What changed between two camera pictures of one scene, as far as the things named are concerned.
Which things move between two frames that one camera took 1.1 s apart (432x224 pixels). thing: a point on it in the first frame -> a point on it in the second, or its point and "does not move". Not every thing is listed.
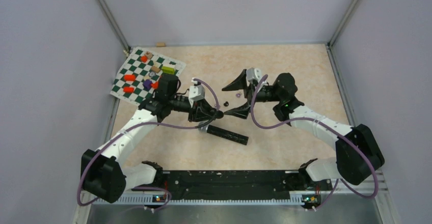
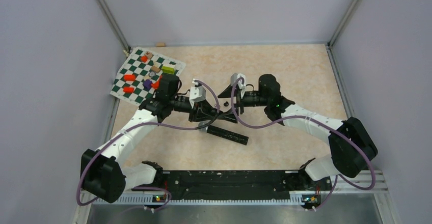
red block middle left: x=130 y=77 does not move
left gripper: x=201 y=110 does not move
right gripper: x=239 y=83 -> x=237 y=92
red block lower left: x=128 y=89 does not move
